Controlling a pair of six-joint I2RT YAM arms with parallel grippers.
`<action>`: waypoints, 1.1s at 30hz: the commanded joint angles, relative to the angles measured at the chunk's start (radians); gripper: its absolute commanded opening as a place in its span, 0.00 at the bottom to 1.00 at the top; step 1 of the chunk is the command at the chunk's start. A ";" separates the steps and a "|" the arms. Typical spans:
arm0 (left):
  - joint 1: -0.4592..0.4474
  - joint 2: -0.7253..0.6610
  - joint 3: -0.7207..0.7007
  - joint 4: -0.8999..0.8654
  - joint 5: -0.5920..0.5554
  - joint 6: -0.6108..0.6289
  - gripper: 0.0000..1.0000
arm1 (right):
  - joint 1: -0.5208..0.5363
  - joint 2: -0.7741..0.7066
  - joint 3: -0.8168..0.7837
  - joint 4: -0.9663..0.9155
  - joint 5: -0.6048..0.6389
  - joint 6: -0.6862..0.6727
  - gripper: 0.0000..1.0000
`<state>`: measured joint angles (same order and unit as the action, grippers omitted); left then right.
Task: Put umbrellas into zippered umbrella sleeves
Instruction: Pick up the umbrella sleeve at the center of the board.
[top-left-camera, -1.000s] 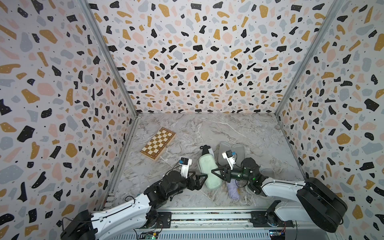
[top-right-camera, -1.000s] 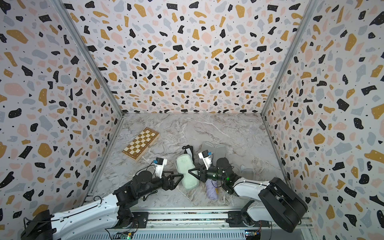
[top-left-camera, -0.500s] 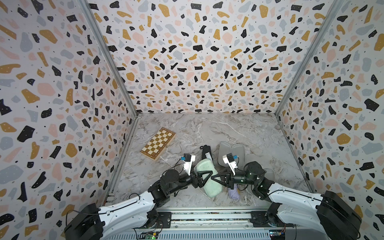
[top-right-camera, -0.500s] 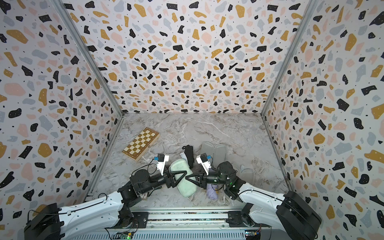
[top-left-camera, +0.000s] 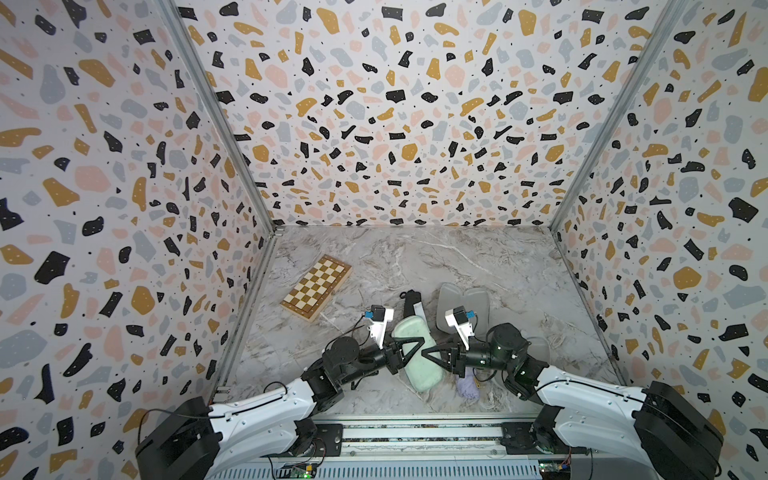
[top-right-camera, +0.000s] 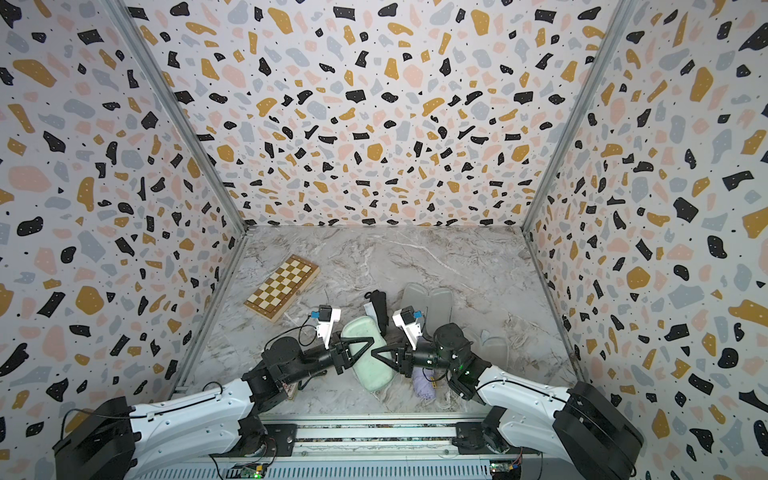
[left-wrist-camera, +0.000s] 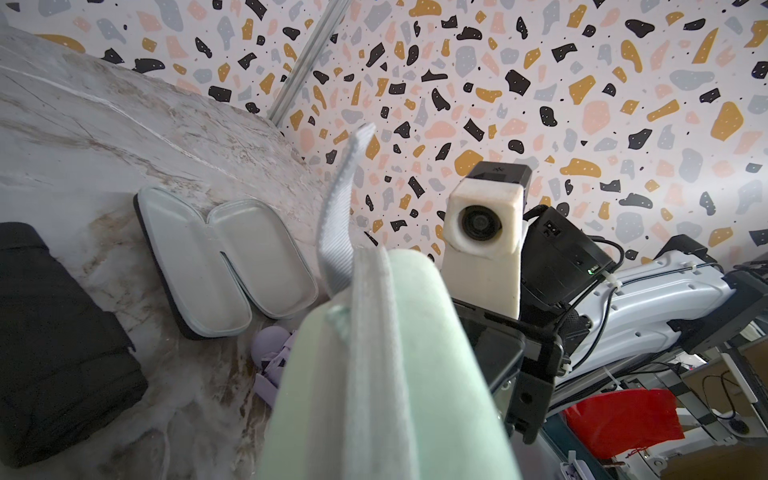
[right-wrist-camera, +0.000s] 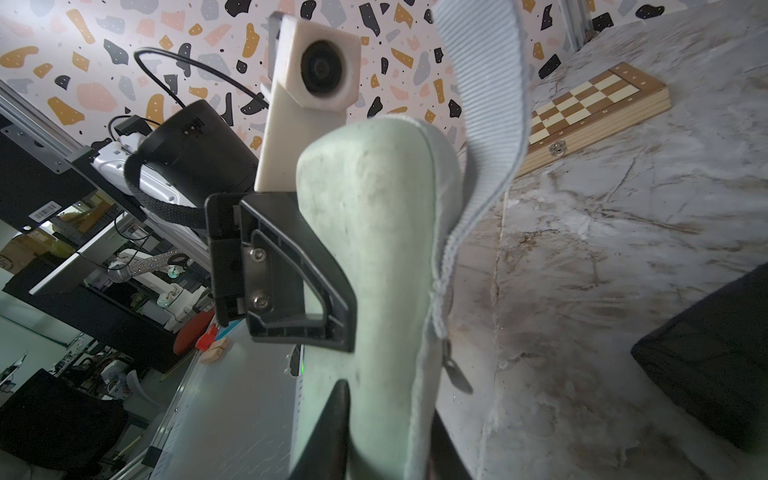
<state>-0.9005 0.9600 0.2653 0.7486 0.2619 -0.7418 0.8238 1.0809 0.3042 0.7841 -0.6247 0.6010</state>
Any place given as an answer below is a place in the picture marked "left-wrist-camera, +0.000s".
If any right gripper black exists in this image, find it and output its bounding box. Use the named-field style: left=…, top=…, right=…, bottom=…
left=454, top=205, right=618, bottom=444

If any mint green zippered sleeve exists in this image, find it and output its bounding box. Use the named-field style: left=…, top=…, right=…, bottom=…
left=255, top=124, right=521, bottom=479

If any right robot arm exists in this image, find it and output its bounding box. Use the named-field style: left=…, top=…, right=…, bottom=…
left=455, top=205, right=767, bottom=444

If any lilac folded umbrella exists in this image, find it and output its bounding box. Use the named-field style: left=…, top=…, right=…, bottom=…
left=251, top=325, right=297, bottom=408

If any black folded umbrella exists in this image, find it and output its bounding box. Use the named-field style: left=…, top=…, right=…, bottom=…
left=1, top=222, right=148, bottom=468

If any red bag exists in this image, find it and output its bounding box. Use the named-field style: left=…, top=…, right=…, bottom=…
left=564, top=389, right=684, bottom=460

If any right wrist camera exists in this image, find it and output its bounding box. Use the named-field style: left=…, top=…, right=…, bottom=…
left=441, top=161, right=532, bottom=319

